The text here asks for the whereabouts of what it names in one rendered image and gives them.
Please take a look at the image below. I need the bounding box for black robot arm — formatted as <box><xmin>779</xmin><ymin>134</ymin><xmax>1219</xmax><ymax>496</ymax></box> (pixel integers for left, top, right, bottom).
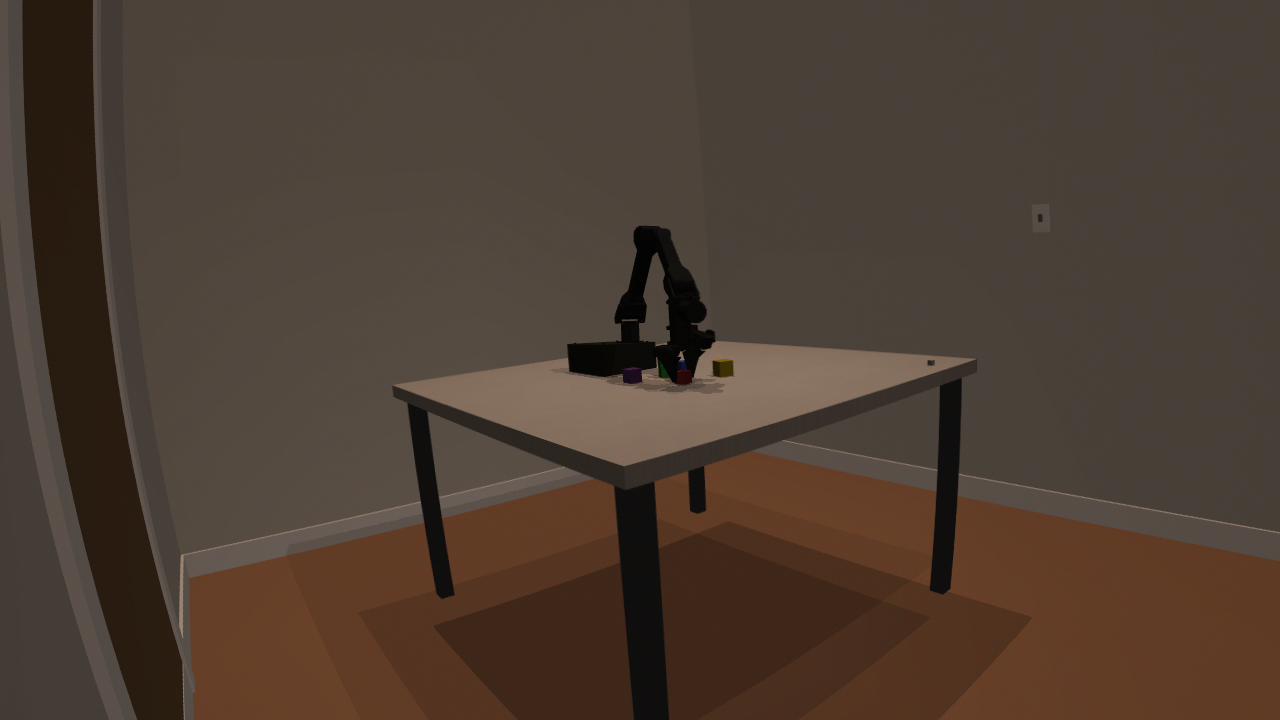
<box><xmin>614</xmin><ymin>225</ymin><xmax>716</xmax><ymax>348</ymax></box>

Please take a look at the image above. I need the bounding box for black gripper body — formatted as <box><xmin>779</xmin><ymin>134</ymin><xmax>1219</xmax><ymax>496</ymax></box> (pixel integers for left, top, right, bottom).
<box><xmin>653</xmin><ymin>322</ymin><xmax>701</xmax><ymax>357</ymax></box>

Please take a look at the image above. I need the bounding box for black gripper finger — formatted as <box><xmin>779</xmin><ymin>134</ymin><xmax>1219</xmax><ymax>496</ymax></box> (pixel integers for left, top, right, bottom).
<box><xmin>657</xmin><ymin>357</ymin><xmax>681</xmax><ymax>383</ymax></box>
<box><xmin>682</xmin><ymin>351</ymin><xmax>707</xmax><ymax>377</ymax></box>

